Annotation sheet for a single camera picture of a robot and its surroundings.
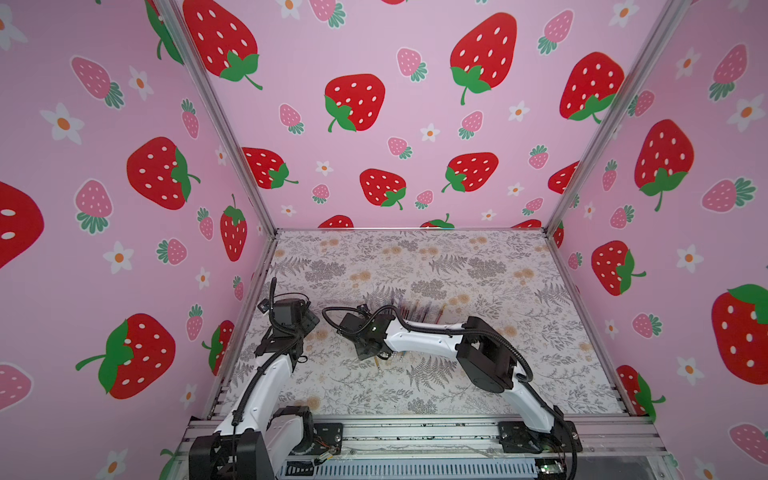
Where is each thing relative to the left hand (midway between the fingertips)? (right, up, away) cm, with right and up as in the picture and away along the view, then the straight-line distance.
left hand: (301, 319), depth 87 cm
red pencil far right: (+43, -1, +11) cm, 44 cm away
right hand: (+18, -11, +2) cm, 21 cm away
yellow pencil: (+23, -13, 0) cm, 26 cm away
